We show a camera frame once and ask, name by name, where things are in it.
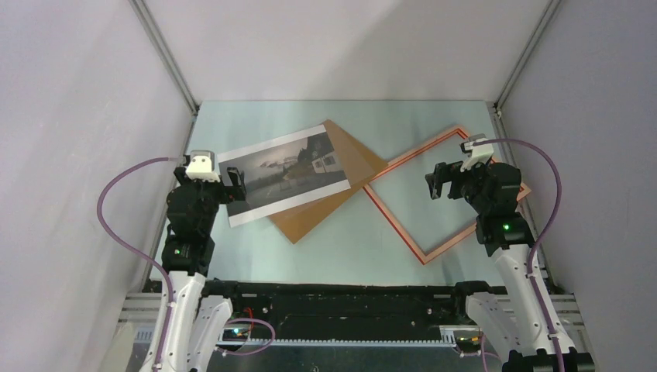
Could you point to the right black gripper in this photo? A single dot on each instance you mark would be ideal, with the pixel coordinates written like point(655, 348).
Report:
point(450, 172)

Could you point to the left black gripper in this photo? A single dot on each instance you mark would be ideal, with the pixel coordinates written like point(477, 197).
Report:
point(228, 193)

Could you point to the landscape photo print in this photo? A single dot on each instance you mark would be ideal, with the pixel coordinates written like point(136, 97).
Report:
point(272, 171)

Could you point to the brown backing board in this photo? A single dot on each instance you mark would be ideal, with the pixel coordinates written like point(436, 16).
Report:
point(339, 166)

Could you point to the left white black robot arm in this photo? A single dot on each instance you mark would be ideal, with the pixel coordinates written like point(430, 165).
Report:
point(188, 324)

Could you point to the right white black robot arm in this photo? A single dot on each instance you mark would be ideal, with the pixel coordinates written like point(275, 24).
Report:
point(533, 337)

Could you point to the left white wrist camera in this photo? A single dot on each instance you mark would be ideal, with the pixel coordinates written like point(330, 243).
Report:
point(202, 166)

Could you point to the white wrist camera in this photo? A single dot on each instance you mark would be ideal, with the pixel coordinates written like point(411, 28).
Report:
point(202, 166)
point(477, 151)

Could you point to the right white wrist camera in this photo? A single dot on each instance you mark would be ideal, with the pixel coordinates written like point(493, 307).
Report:
point(477, 151)

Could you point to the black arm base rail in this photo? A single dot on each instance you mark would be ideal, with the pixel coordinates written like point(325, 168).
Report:
point(350, 312)

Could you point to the grey slotted cable duct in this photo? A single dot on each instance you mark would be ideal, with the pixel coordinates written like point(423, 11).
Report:
point(447, 340)

